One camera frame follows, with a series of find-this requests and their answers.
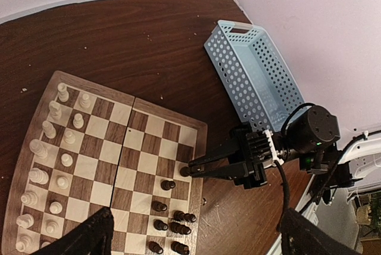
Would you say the dark wooden chess piece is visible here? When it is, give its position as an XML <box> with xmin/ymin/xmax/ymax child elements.
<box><xmin>152</xmin><ymin>201</ymin><xmax>168</xmax><ymax>212</ymax></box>

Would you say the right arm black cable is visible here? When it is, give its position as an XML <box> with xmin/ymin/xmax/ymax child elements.
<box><xmin>275</xmin><ymin>159</ymin><xmax>292</xmax><ymax>232</ymax></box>

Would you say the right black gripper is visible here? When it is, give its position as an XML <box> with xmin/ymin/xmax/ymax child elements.
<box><xmin>188</xmin><ymin>123</ymin><xmax>282</xmax><ymax>189</ymax></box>

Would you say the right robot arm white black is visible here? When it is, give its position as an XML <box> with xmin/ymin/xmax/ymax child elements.
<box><xmin>180</xmin><ymin>103</ymin><xmax>380</xmax><ymax>210</ymax></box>

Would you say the row of white chess pieces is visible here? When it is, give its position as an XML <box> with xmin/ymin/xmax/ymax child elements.
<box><xmin>3</xmin><ymin>80</ymin><xmax>93</xmax><ymax>254</ymax></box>

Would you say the wooden chess board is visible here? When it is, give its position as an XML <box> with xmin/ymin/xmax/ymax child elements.
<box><xmin>1</xmin><ymin>71</ymin><xmax>207</xmax><ymax>254</ymax></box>

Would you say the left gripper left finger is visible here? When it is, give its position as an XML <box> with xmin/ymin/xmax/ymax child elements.
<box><xmin>35</xmin><ymin>207</ymin><xmax>114</xmax><ymax>255</ymax></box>

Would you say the light blue plastic basket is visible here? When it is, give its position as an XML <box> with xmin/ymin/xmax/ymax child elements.
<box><xmin>204</xmin><ymin>20</ymin><xmax>304</xmax><ymax>132</ymax></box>

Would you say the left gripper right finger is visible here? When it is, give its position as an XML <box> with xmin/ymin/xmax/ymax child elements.
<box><xmin>278</xmin><ymin>209</ymin><xmax>359</xmax><ymax>255</ymax></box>

